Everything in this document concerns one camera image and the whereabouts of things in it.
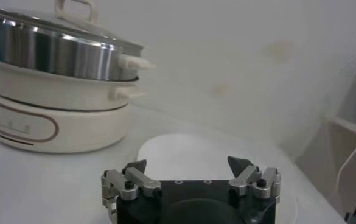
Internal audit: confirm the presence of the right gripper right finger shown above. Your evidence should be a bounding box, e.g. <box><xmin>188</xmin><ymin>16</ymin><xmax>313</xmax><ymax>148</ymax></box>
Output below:
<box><xmin>227</xmin><ymin>155</ymin><xmax>282</xmax><ymax>205</ymax></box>

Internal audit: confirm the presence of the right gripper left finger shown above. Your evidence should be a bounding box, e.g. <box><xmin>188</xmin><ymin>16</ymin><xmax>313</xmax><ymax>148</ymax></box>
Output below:
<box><xmin>100</xmin><ymin>159</ymin><xmax>163</xmax><ymax>224</ymax></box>

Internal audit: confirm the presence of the glass lid with cream handle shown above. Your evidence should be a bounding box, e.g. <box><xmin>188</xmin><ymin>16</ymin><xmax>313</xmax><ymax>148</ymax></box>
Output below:
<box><xmin>0</xmin><ymin>0</ymin><xmax>145</xmax><ymax>54</ymax></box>

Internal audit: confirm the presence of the white round plate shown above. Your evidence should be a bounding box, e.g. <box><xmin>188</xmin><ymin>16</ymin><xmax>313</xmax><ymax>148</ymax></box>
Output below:
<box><xmin>136</xmin><ymin>133</ymin><xmax>300</xmax><ymax>224</ymax></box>

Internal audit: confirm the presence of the cream electric cooking pot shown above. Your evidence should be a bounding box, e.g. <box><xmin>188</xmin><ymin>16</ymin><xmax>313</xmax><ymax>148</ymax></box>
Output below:
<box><xmin>0</xmin><ymin>56</ymin><xmax>150</xmax><ymax>154</ymax></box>

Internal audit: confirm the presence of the white side desk with laptop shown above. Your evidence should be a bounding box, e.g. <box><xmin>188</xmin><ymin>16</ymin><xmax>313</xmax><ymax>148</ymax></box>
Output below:
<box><xmin>325</xmin><ymin>117</ymin><xmax>356</xmax><ymax>141</ymax></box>

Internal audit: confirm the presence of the white laptop cable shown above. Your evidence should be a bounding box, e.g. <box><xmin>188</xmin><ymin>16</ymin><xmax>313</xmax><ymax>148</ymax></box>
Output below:
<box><xmin>335</xmin><ymin>132</ymin><xmax>356</xmax><ymax>194</ymax></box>

